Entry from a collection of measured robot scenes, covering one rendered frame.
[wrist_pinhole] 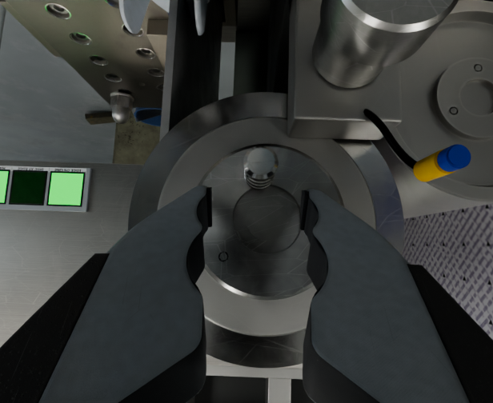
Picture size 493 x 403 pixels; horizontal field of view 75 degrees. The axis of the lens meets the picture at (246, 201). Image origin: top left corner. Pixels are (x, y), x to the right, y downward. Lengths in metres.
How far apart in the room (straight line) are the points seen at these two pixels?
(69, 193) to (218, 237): 0.44
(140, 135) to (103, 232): 2.74
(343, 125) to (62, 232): 0.49
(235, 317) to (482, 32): 0.22
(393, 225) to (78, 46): 0.41
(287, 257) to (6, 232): 0.53
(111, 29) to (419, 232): 0.41
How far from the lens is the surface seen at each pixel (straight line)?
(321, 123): 0.16
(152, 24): 0.40
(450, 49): 0.24
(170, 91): 0.21
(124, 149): 3.25
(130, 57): 0.48
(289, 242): 0.16
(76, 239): 0.57
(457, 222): 0.35
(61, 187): 0.59
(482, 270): 0.32
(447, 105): 0.22
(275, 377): 0.54
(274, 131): 0.18
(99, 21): 0.43
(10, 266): 0.63
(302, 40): 0.17
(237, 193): 0.15
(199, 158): 0.18
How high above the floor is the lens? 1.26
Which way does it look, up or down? 8 degrees down
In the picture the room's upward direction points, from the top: 178 degrees counter-clockwise
